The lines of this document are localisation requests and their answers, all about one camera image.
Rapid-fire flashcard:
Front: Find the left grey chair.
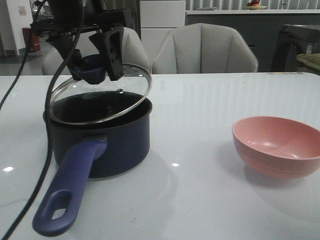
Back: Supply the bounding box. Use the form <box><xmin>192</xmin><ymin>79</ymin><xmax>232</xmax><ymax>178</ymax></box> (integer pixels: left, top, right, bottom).
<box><xmin>42</xmin><ymin>27</ymin><xmax>151</xmax><ymax>76</ymax></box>

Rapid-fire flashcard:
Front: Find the pink bowl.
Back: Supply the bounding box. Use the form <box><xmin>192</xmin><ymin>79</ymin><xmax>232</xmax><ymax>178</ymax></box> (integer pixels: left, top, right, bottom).
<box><xmin>232</xmin><ymin>116</ymin><xmax>320</xmax><ymax>180</ymax></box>

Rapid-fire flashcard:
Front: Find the white cabinet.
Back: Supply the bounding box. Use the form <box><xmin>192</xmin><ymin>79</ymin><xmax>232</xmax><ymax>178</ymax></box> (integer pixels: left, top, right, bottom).
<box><xmin>139</xmin><ymin>0</ymin><xmax>186</xmax><ymax>61</ymax></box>

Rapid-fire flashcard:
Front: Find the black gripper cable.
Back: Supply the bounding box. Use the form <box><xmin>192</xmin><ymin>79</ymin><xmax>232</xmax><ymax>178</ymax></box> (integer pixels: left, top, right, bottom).
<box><xmin>0</xmin><ymin>0</ymin><xmax>87</xmax><ymax>240</ymax></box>

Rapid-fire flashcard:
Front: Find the dark grey counter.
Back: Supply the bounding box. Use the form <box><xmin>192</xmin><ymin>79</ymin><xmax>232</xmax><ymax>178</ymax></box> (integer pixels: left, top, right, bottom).
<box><xmin>186</xmin><ymin>9</ymin><xmax>320</xmax><ymax>72</ymax></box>

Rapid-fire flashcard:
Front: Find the black appliance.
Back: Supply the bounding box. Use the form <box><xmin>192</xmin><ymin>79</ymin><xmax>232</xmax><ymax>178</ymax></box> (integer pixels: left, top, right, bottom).
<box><xmin>271</xmin><ymin>24</ymin><xmax>320</xmax><ymax>72</ymax></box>

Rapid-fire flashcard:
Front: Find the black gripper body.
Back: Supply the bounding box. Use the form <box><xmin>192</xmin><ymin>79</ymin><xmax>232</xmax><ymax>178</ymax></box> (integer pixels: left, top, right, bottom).
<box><xmin>30</xmin><ymin>0</ymin><xmax>128</xmax><ymax>42</ymax></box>

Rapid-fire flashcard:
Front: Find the grey chair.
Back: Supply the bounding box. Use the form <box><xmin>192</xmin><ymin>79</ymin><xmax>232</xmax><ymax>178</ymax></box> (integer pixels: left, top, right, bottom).
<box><xmin>152</xmin><ymin>23</ymin><xmax>259</xmax><ymax>75</ymax></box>
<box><xmin>42</xmin><ymin>27</ymin><xmax>151</xmax><ymax>76</ymax></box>

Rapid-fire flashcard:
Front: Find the blue saucepan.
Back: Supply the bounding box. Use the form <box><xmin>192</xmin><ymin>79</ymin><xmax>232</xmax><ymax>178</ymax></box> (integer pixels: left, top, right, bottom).
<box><xmin>32</xmin><ymin>91</ymin><xmax>152</xmax><ymax>237</ymax></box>

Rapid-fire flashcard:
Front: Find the glass lid with blue knob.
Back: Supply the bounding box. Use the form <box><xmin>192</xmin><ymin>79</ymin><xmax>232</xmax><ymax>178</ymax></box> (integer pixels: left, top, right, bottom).
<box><xmin>49</xmin><ymin>63</ymin><xmax>152</xmax><ymax>126</ymax></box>

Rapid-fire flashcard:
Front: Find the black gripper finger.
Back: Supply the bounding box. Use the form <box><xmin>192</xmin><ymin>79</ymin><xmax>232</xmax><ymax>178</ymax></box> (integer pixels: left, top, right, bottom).
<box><xmin>89</xmin><ymin>25</ymin><xmax>124</xmax><ymax>81</ymax></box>
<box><xmin>48</xmin><ymin>36</ymin><xmax>82</xmax><ymax>81</ymax></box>

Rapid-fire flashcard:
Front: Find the red bin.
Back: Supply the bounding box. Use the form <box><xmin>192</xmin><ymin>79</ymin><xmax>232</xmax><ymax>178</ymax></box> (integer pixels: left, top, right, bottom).
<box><xmin>22</xmin><ymin>27</ymin><xmax>41</xmax><ymax>53</ymax></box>

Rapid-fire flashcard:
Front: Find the right grey chair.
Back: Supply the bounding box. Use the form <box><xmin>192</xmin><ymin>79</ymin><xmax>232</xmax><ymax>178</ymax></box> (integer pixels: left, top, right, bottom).
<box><xmin>152</xmin><ymin>23</ymin><xmax>259</xmax><ymax>75</ymax></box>

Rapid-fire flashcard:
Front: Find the fruit plate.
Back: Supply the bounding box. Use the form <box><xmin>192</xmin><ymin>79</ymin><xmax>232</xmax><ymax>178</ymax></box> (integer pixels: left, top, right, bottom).
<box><xmin>244</xmin><ymin>0</ymin><xmax>267</xmax><ymax>10</ymax></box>

